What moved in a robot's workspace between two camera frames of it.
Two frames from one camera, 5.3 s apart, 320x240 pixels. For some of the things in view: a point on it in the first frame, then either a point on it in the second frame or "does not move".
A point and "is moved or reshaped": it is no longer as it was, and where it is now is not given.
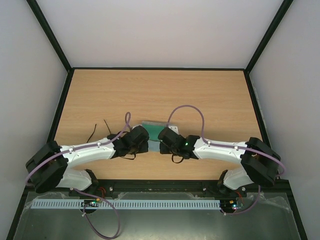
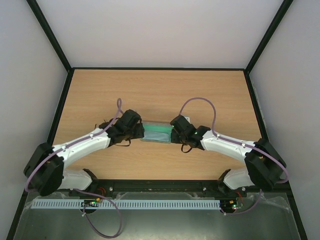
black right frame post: (268, 35) does not move
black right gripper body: (163, 147) -> (175, 134)
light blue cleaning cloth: (153, 146) is moved or reshaped
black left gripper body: (136, 149) -> (134, 134)
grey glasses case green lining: (153, 128) does not move
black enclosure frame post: (40, 17) does not move
